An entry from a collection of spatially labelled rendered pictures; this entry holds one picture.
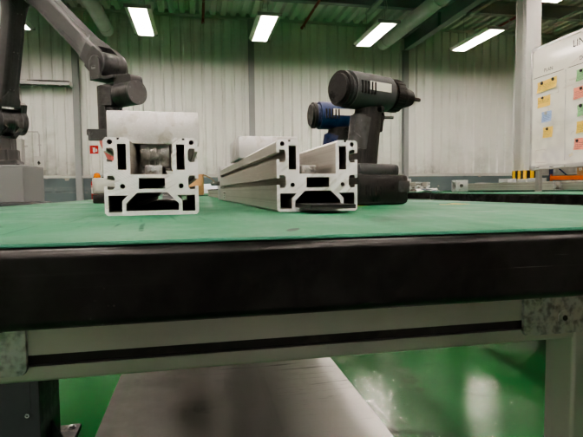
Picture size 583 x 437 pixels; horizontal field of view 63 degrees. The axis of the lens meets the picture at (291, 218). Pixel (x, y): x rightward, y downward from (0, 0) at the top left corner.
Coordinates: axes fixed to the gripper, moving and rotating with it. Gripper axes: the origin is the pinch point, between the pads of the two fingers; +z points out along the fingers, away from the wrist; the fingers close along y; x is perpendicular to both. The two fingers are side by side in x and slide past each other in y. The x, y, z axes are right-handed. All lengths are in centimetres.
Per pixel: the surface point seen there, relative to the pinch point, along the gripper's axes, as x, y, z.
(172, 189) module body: -68, 15, 6
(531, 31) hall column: 578, 599, -255
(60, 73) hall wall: 1120, -254, -288
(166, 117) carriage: -61, 14, -3
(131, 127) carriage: -61, 10, -2
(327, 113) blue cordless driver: -24, 47, -10
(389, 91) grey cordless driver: -48, 50, -10
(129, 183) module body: -68, 10, 5
